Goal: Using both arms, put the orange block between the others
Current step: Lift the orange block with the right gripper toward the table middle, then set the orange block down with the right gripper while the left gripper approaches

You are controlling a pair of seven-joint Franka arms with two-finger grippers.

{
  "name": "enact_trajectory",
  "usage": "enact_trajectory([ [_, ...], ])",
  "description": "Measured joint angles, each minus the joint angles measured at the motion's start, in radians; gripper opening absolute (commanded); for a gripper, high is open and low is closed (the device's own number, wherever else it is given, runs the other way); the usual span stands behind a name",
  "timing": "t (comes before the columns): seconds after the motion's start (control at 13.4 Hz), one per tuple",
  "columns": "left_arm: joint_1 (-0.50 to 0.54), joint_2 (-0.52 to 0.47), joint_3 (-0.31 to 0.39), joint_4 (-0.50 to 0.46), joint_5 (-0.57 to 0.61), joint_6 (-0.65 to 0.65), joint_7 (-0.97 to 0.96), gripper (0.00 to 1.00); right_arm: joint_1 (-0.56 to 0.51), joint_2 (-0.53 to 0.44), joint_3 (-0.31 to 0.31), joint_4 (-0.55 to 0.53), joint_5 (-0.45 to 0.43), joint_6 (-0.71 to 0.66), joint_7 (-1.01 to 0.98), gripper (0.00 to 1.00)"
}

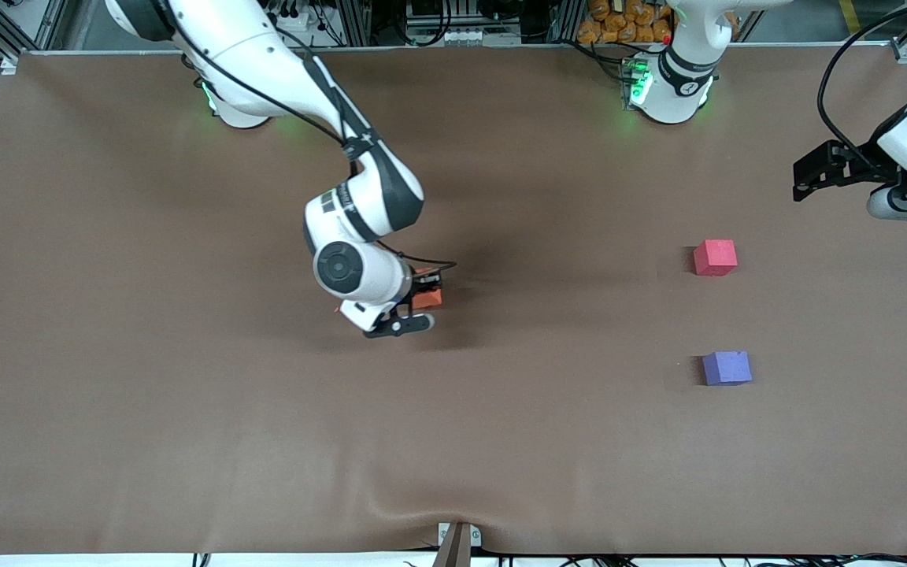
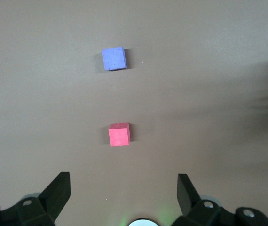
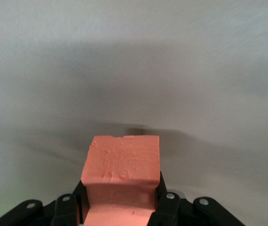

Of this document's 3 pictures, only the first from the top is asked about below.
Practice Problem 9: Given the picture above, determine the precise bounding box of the red foam block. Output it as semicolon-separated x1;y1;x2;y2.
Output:
693;239;738;277

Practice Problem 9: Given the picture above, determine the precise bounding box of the brown table cover sheet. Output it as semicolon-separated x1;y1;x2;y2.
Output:
0;43;907;557

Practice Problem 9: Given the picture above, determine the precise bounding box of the purple foam block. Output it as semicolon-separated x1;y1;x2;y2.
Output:
702;350;753;387

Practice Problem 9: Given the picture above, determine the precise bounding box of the pile of orange objects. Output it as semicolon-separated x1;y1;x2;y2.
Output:
576;0;673;45

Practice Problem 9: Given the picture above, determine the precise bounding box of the white connector block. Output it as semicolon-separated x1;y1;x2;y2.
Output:
406;27;523;47

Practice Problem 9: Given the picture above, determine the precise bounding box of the white power strip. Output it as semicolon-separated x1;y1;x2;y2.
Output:
272;8;315;33

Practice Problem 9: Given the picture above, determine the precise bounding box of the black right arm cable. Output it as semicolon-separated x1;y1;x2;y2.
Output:
150;0;459;273

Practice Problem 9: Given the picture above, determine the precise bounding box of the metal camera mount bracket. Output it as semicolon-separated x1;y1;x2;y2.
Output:
431;521;483;567

